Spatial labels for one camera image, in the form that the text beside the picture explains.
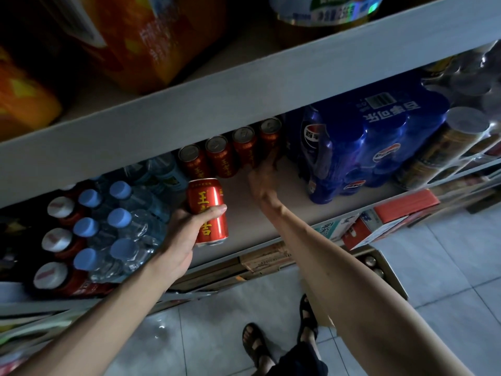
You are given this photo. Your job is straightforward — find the person's left hand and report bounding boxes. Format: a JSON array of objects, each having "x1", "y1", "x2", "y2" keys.
[{"x1": 150, "y1": 204, "x2": 228, "y2": 283}]

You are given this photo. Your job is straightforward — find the person's right hand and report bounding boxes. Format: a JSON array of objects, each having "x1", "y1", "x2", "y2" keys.
[{"x1": 247, "y1": 150, "x2": 289, "y2": 210}]

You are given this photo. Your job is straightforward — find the red can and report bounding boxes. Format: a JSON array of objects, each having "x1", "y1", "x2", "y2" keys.
[{"x1": 184, "y1": 178, "x2": 230, "y2": 247}]

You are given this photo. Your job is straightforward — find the grey metal shelf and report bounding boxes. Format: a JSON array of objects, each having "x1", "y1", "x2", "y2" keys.
[{"x1": 0, "y1": 0, "x2": 501, "y2": 337}]

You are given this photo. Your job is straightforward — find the brown cardboard box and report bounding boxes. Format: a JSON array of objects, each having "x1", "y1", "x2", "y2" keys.
[{"x1": 298, "y1": 246, "x2": 409, "y2": 330}]

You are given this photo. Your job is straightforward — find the person's right forearm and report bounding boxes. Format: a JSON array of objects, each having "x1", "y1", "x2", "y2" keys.
[{"x1": 260, "y1": 199, "x2": 476, "y2": 376}]

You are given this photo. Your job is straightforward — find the person's left forearm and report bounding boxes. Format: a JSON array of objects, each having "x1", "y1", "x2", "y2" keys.
[{"x1": 11, "y1": 262, "x2": 188, "y2": 376}]

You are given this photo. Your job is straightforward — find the person's left dark sandal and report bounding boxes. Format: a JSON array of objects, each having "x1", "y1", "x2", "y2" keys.
[{"x1": 241, "y1": 323, "x2": 277, "y2": 369}]

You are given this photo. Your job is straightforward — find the person's dark sandal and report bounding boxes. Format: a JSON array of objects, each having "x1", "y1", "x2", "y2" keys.
[
  {"x1": 296, "y1": 293, "x2": 320, "y2": 343},
  {"x1": 241, "y1": 323, "x2": 277, "y2": 369}
]

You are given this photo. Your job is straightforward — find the person's left leg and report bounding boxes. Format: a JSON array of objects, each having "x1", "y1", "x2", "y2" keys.
[{"x1": 250, "y1": 332, "x2": 277, "y2": 376}]

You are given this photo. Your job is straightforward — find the person's right dark sandal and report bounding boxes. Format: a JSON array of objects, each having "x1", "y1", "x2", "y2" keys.
[{"x1": 296, "y1": 293, "x2": 320, "y2": 343}]

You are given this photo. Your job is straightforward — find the brown flat carton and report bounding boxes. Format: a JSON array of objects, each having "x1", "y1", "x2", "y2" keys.
[{"x1": 168, "y1": 256, "x2": 251, "y2": 292}]

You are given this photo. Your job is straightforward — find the pack of blue-capped water bottles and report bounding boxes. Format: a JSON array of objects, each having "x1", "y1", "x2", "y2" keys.
[{"x1": 72, "y1": 152, "x2": 188, "y2": 285}]

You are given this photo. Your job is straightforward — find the tan printed carton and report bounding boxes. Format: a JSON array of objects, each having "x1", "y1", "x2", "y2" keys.
[{"x1": 239, "y1": 241, "x2": 298, "y2": 274}]

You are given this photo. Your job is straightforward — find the white blue-printed carton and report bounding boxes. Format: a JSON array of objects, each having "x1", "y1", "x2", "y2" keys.
[{"x1": 312, "y1": 213, "x2": 363, "y2": 243}]

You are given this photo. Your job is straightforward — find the pack of white-capped red bottles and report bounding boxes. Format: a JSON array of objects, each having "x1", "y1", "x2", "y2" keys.
[{"x1": 33, "y1": 183, "x2": 118, "y2": 298}]

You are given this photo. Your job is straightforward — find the blue cola bottle pack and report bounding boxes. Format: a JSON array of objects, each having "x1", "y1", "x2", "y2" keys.
[{"x1": 288, "y1": 70, "x2": 451, "y2": 205}]

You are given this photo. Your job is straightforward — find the red and white carton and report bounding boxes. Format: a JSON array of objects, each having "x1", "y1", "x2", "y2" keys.
[{"x1": 342, "y1": 189, "x2": 441, "y2": 251}]

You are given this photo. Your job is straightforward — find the stack of colourful packets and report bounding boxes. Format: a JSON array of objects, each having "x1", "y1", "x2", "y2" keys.
[{"x1": 0, "y1": 305, "x2": 118, "y2": 374}]

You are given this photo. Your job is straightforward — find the dark shorts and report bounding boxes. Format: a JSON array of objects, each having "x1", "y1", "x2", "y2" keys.
[{"x1": 266, "y1": 340, "x2": 329, "y2": 376}]

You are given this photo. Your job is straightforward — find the orange drink pack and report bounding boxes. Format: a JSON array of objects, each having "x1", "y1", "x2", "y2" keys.
[{"x1": 37, "y1": 0, "x2": 228, "y2": 95}]

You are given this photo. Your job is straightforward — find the clear labelled bottle pack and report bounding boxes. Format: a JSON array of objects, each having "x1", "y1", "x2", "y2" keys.
[{"x1": 268, "y1": 0, "x2": 386, "y2": 48}]

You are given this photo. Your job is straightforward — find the shrink-wrapped pack of gold tins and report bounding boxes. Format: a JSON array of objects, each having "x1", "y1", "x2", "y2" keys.
[{"x1": 393, "y1": 41, "x2": 501, "y2": 192}]

